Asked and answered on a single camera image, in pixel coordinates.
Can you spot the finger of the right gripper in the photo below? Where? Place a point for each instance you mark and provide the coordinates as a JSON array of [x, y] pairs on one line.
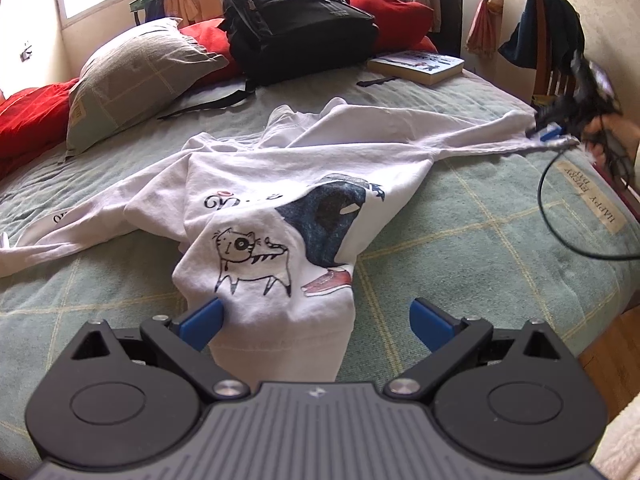
[[550, 132], [558, 114]]

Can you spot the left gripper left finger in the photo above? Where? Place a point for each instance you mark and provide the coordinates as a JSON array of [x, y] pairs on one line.
[[176, 345]]

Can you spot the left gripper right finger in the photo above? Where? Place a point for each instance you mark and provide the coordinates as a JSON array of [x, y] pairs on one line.
[[454, 345]]

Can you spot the white printed long-sleeve shirt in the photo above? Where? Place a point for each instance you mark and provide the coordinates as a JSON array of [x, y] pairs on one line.
[[273, 230]]

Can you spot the right hand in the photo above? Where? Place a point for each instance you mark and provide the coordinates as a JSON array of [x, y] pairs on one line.
[[623, 130]]

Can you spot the wooden chair with dark garment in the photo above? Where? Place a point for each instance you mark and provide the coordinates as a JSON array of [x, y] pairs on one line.
[[539, 53]]

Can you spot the right orange curtain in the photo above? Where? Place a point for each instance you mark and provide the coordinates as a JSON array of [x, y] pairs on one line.
[[484, 31]]

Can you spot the green plaid bed blanket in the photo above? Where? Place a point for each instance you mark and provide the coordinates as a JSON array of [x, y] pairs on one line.
[[504, 237]]

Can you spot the paperback book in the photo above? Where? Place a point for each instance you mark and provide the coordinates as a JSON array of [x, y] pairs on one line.
[[417, 66]]

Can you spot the red quilt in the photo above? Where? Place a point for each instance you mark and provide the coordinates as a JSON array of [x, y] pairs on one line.
[[34, 120]]

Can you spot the grey green pillow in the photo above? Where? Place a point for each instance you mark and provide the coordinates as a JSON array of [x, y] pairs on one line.
[[132, 78]]

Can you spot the black backpack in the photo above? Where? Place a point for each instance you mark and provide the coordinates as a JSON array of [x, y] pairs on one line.
[[277, 40]]

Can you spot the items on window sill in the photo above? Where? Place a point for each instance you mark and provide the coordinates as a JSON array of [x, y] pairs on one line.
[[188, 12]]

